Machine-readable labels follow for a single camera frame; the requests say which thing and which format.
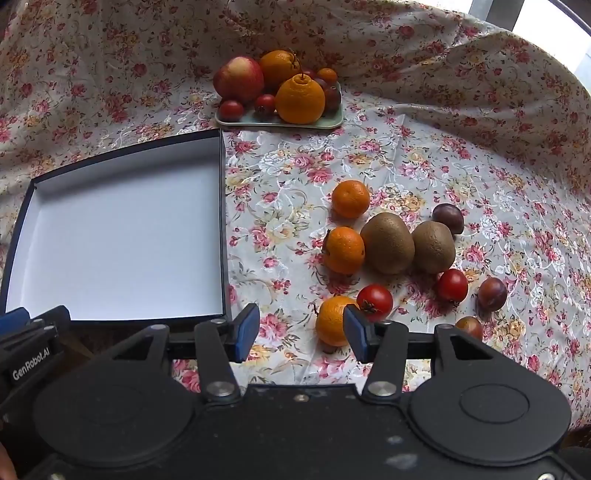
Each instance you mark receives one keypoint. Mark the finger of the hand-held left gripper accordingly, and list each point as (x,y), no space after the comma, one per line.
(14,317)

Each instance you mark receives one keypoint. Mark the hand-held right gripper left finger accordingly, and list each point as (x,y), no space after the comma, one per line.
(247,332)

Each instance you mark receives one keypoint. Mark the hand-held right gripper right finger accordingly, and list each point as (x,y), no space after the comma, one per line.
(356,334)

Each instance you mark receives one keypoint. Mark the small orange mandarin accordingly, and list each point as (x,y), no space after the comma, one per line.
(351,198)
(344,249)
(327,75)
(332,321)

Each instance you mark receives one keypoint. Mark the red tomato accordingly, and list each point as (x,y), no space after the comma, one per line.
(264,104)
(452,286)
(231,110)
(375,302)

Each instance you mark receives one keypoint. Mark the large brown kiwi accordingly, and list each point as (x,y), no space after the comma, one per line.
(387,242)

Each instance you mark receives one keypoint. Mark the dark purple plum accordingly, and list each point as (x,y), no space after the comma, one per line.
(492,293)
(448,218)
(469,327)
(320,83)

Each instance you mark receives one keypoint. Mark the small brown kiwi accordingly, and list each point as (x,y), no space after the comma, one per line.
(434,247)

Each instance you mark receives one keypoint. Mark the dark box with white inside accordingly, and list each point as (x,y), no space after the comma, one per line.
(124,240)

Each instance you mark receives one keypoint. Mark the floral tablecloth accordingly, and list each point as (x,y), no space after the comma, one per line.
(286,184)

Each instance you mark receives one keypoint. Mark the light green tray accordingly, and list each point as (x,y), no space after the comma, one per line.
(258,121)

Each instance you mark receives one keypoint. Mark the large bumpy orange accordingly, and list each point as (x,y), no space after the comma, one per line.
(300,101)

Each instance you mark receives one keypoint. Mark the dark red plum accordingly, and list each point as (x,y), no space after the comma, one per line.
(308,74)
(332,98)

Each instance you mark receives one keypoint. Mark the red apple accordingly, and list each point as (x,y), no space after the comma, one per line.
(238,78)

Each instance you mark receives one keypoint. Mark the large smooth orange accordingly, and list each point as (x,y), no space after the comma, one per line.
(277,67)

